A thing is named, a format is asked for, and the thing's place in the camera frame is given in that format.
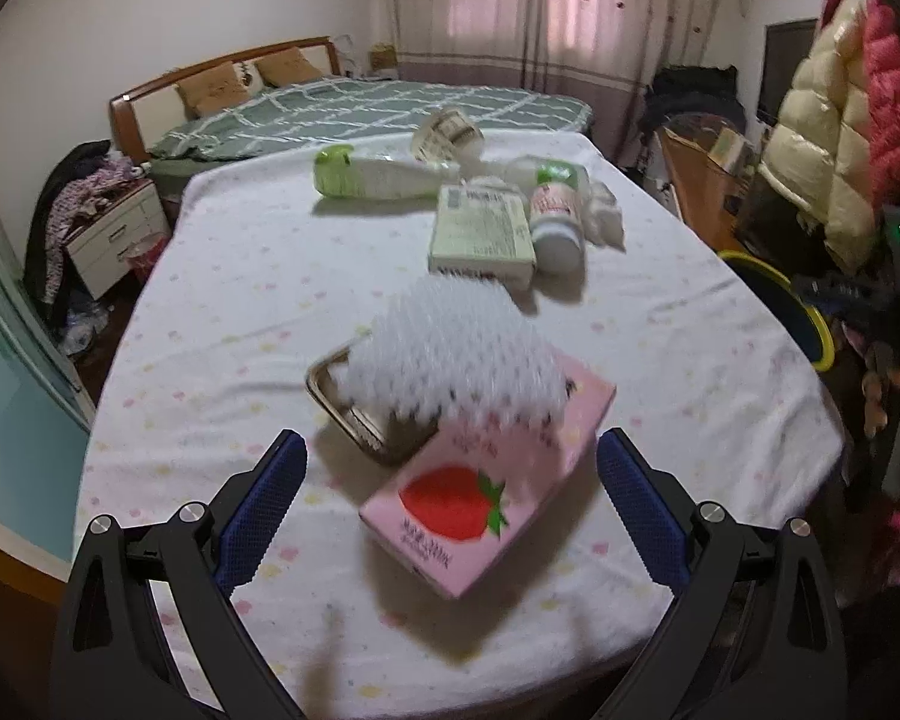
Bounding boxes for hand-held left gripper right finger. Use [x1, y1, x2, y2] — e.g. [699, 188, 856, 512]
[596, 427, 848, 720]

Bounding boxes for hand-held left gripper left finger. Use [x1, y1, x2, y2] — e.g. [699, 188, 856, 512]
[49, 427, 308, 720]

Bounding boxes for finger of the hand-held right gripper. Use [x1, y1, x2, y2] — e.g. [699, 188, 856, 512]
[791, 277, 893, 325]

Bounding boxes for yellow rimmed blue trash bin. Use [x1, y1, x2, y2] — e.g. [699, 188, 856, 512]
[720, 251, 835, 370]

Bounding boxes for pink strawberry print box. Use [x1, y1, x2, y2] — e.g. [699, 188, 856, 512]
[358, 352, 617, 601]

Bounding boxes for white foam fruit net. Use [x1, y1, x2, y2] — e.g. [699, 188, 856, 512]
[345, 274, 571, 436]

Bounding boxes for white tissue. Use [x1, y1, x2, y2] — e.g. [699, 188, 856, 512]
[581, 180, 625, 248]

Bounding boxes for white pill bottle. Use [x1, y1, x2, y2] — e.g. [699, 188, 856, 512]
[529, 181, 587, 275]

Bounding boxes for white printed cardboard box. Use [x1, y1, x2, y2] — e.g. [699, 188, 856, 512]
[427, 186, 537, 286]

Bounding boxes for person's right hand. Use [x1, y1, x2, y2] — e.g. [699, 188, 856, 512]
[862, 361, 900, 440]

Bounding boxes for gold metal tray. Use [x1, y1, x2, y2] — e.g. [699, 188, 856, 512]
[305, 341, 436, 466]

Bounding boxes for cream puffer jacket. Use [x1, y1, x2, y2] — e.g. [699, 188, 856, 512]
[757, 0, 882, 271]

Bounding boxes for wooden dresser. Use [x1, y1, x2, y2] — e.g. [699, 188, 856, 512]
[660, 124, 766, 252]

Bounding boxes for white dotted tablecloth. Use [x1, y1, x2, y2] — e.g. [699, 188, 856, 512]
[75, 127, 845, 720]

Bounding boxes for black television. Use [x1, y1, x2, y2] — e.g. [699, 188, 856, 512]
[757, 21, 818, 125]

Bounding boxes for pile of dark clothes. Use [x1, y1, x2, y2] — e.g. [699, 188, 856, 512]
[634, 64, 743, 166]

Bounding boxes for teal glass door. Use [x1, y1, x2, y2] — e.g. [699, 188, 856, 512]
[0, 217, 95, 563]

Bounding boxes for red plastic bag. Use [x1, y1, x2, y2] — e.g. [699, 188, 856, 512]
[126, 235, 170, 280]

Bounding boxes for clear bottle with green label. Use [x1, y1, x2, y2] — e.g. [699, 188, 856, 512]
[495, 155, 592, 192]

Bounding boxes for white nightstand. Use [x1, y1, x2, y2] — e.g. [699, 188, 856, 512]
[64, 178, 172, 301]

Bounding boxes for white bottle with green cap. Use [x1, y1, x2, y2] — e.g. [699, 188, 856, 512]
[313, 144, 466, 202]

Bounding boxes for pink and white curtains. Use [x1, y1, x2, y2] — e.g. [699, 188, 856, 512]
[379, 0, 728, 166]

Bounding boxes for paper cup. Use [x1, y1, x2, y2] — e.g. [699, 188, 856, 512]
[411, 109, 485, 166]

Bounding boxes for wooden headboard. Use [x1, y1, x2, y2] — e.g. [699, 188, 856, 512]
[109, 36, 344, 162]

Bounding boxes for brown pillow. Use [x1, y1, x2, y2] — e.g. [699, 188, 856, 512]
[253, 47, 323, 87]
[174, 60, 250, 117]

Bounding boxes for bed with green plaid duvet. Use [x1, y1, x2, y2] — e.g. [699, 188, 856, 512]
[146, 79, 595, 181]

